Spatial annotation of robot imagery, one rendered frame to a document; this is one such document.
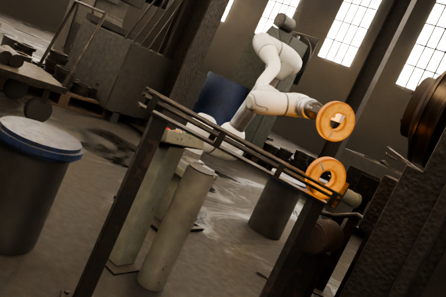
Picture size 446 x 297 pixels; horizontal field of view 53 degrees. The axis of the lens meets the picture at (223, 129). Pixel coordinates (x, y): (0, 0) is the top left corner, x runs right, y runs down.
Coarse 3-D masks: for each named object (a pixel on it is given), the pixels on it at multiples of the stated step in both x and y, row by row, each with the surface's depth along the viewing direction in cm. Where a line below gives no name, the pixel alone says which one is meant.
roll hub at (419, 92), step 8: (424, 80) 189; (432, 80) 189; (416, 88) 187; (424, 88) 186; (416, 96) 186; (408, 104) 187; (416, 104) 185; (408, 112) 187; (408, 120) 188; (400, 128) 193; (408, 128) 190
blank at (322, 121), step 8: (328, 104) 169; (336, 104) 169; (344, 104) 170; (320, 112) 170; (328, 112) 168; (336, 112) 170; (344, 112) 171; (352, 112) 172; (320, 120) 168; (328, 120) 169; (344, 120) 172; (352, 120) 172; (320, 128) 169; (328, 128) 170; (336, 128) 174; (344, 128) 172; (352, 128) 173; (328, 136) 171; (336, 136) 172; (344, 136) 173
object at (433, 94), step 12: (444, 72) 177; (444, 84) 175; (432, 96) 175; (444, 96) 172; (432, 108) 174; (420, 120) 176; (432, 120) 174; (420, 132) 177; (420, 144) 179; (408, 156) 188; (420, 156) 184
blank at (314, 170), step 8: (320, 160) 161; (328, 160) 161; (336, 160) 162; (312, 168) 161; (320, 168) 161; (328, 168) 162; (336, 168) 163; (344, 168) 164; (312, 176) 161; (336, 176) 164; (344, 176) 165; (328, 184) 166; (336, 184) 165; (312, 192) 163; (328, 192) 164
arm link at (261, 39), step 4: (260, 32) 245; (264, 32) 245; (256, 36) 243; (260, 36) 241; (264, 36) 240; (268, 36) 241; (256, 40) 241; (260, 40) 238; (264, 40) 237; (268, 40) 237; (272, 40) 240; (276, 40) 243; (256, 44) 239; (260, 44) 236; (264, 44) 235; (276, 44) 240; (280, 44) 243; (256, 48) 239; (260, 48) 235; (280, 48) 242; (256, 52) 240; (280, 52) 243
